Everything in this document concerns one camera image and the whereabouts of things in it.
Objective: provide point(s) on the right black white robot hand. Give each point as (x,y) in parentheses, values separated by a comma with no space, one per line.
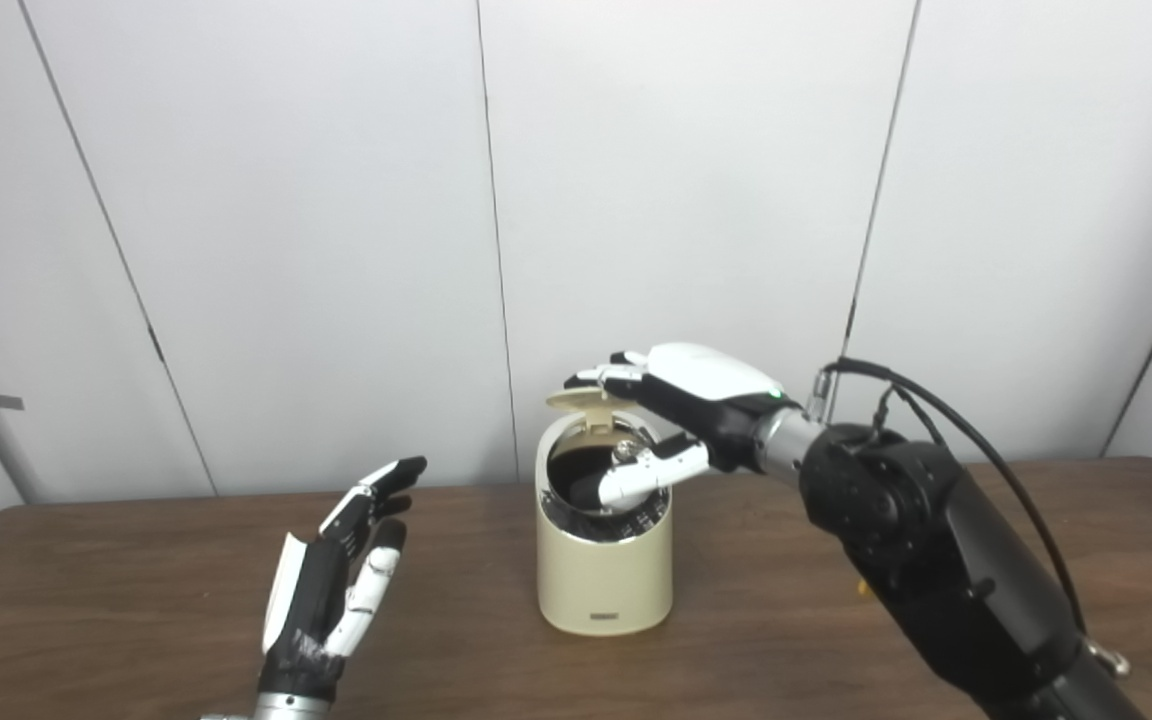
(706,385)

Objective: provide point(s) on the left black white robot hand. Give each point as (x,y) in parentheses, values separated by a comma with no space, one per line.
(311,590)

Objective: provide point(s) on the small white plastic bottle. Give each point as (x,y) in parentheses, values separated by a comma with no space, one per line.
(626,453)

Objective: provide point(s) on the cream round bin lid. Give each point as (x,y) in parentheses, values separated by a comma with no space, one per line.
(576,400)

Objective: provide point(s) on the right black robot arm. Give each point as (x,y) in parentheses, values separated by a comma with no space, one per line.
(936,540)

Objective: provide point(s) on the black bin liner bag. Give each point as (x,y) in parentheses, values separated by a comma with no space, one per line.
(576,470)

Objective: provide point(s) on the cream-colored round bin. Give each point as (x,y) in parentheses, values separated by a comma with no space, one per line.
(604,580)

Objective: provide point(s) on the black wall seam clip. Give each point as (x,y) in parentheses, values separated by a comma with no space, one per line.
(155,344)
(850,320)

